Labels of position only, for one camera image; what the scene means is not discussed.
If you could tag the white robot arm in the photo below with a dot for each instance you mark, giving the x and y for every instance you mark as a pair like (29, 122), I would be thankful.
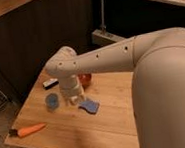
(157, 61)

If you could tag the blue round cup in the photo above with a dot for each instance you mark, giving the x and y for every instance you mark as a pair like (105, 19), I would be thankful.
(52, 101)

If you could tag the metal rail base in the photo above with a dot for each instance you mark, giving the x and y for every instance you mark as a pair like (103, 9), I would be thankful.
(104, 39)

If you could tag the blue sponge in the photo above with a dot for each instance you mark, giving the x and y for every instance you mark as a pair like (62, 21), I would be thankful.
(90, 106)

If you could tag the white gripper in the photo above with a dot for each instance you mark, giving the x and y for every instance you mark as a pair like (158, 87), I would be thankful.
(71, 87)

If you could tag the orange toy carrot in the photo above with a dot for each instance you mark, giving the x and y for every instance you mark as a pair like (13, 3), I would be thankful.
(23, 132)

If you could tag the metal vertical pole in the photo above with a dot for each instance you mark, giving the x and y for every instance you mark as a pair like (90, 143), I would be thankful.
(103, 26)

